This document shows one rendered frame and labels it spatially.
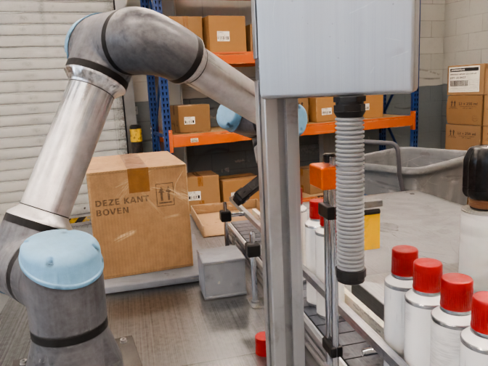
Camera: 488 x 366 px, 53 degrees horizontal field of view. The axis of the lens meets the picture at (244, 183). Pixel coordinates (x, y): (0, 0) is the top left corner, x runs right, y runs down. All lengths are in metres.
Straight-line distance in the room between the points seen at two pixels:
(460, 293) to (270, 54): 0.33
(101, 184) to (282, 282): 0.66
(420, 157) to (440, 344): 3.24
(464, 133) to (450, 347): 4.02
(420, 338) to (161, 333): 0.55
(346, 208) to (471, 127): 4.00
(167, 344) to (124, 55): 0.53
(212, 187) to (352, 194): 4.08
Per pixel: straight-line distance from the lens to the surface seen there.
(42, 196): 0.89
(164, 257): 1.27
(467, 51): 6.70
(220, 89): 0.95
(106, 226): 1.23
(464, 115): 4.56
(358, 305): 0.91
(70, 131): 0.90
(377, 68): 0.54
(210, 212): 1.88
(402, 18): 0.54
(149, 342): 1.00
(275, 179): 0.63
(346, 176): 0.54
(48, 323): 0.79
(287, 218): 0.65
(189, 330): 1.02
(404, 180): 3.00
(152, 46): 0.86
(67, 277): 0.76
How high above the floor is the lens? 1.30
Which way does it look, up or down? 11 degrees down
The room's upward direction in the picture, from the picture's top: 3 degrees counter-clockwise
